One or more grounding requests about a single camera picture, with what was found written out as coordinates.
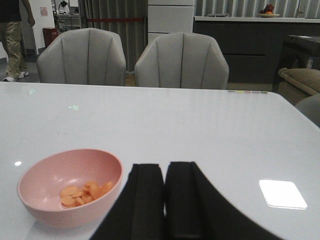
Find pink plastic bowl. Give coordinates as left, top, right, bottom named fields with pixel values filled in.
left=17, top=149, right=124, bottom=228

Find fruit plate on counter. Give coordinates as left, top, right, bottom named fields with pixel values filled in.
left=257, top=3, right=280, bottom=18

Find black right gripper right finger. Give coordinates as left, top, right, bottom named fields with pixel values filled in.
left=165, top=161, right=278, bottom=240

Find grey upholstered chair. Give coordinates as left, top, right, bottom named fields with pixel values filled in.
left=135, top=32, right=229, bottom=90
left=36, top=27, right=126, bottom=87

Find white cabinet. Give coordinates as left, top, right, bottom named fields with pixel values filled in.
left=147, top=0, right=195, bottom=43

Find red barrier belt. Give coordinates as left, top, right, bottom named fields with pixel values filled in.
left=86, top=17, right=146, bottom=23

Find person in khaki trousers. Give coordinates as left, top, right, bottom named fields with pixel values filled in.
left=0, top=0, right=29, bottom=82

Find dark grey sideboard counter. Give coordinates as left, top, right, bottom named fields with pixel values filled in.
left=193, top=16, right=320, bottom=85

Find left grey upholstered chair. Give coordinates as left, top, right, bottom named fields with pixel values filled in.
left=36, top=27, right=126, bottom=87

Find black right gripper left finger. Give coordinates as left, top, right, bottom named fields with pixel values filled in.
left=91, top=164, right=164, bottom=240

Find red trash bin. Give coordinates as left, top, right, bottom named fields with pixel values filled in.
left=42, top=27, right=59, bottom=48

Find right grey upholstered chair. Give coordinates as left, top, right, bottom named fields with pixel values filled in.
left=135, top=32, right=229, bottom=90

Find beige sofa cushion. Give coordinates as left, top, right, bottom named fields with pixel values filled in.
left=277, top=68, right=320, bottom=105

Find orange ham slices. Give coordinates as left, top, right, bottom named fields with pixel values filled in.
left=59, top=180, right=114, bottom=208

